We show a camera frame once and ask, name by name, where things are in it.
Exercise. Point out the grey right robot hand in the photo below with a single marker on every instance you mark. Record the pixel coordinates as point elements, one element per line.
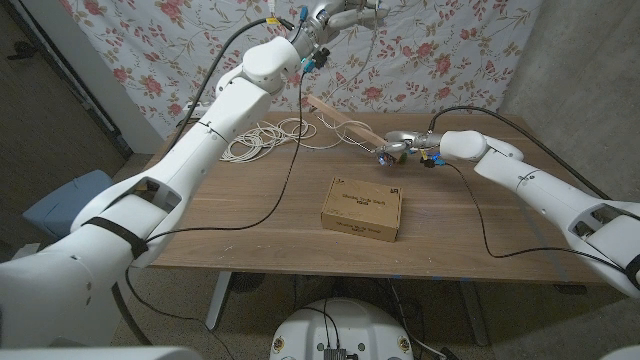
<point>415,141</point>

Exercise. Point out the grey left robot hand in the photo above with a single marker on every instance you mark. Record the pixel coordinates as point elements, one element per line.
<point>340,15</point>

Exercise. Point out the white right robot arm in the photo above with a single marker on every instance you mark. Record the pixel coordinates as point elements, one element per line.
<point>550,195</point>

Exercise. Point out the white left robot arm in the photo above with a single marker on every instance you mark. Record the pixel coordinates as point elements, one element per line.
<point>150,200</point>

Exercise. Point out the brown cardboard box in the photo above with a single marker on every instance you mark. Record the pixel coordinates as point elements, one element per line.
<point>360,205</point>

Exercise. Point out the floral backdrop cloth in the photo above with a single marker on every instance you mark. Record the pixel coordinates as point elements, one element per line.
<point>450,30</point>

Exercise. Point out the white power strip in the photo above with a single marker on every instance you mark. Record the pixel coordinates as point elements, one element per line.
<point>192,109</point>

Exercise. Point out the metal table leg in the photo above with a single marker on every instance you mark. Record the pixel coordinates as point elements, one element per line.
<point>218,300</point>
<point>474,315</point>

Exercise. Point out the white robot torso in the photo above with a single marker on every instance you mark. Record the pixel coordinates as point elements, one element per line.
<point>340,325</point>

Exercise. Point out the blue padded stool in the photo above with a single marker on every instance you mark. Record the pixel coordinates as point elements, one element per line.
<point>65,205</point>

